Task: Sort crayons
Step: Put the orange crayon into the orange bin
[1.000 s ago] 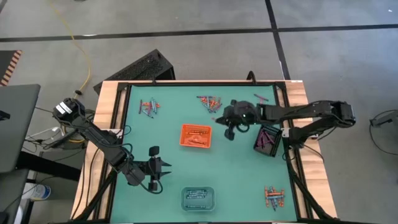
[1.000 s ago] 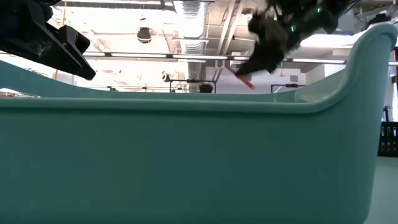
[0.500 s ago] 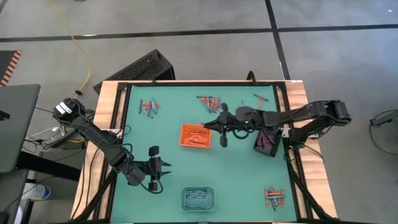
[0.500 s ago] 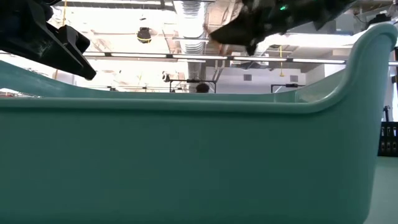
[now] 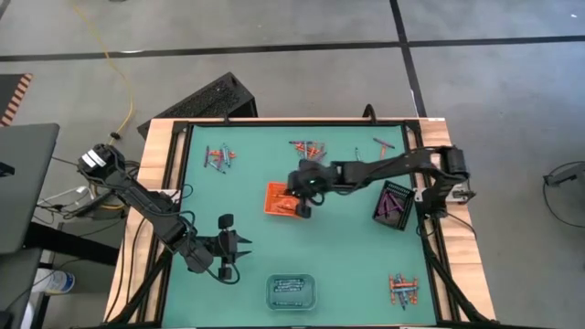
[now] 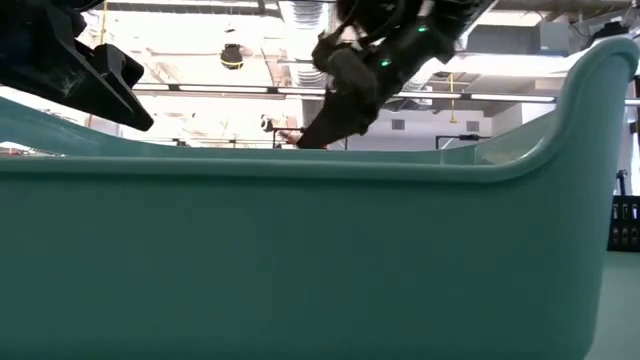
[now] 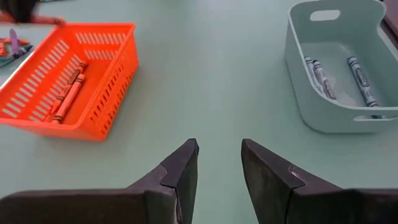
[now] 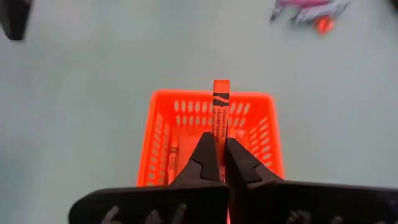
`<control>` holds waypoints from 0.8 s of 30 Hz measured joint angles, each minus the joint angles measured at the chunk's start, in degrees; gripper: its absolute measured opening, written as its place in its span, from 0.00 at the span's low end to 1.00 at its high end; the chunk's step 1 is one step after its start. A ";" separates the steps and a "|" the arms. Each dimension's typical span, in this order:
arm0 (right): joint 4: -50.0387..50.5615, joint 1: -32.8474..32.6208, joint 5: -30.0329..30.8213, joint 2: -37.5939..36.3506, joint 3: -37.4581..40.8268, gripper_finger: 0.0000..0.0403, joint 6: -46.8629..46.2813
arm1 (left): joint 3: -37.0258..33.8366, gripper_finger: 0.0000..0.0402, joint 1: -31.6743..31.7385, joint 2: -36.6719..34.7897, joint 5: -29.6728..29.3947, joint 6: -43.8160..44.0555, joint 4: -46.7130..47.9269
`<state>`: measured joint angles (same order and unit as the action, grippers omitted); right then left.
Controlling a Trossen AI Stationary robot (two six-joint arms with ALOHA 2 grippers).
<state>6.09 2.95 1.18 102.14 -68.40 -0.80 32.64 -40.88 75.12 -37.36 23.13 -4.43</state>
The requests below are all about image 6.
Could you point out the dark wall vent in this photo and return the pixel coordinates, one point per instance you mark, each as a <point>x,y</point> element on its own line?
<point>472,126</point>
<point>398,124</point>

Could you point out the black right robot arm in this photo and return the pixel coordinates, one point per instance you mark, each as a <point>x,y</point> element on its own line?
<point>450,15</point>

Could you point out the light blue plastic bin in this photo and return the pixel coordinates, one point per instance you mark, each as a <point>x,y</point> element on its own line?
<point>300,260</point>

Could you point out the small black white camera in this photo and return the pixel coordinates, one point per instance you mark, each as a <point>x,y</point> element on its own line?
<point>266,124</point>

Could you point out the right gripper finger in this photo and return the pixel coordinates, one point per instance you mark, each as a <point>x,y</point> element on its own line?
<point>345,117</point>

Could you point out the grey ceiling ventilation box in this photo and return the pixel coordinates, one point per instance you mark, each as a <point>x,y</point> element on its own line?
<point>515,39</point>

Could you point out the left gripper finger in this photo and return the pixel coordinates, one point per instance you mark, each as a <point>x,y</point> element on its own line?
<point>105,100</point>
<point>117,66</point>

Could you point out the yellow hanging pendant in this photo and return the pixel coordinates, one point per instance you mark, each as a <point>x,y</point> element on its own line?
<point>452,112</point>

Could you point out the ribbed silver air duct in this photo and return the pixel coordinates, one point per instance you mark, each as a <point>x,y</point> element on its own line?
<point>306,12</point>

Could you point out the black plastic basket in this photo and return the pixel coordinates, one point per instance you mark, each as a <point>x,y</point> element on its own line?
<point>622,225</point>

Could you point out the black hanging ceiling dome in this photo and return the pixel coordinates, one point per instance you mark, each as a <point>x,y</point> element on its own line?
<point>231,56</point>

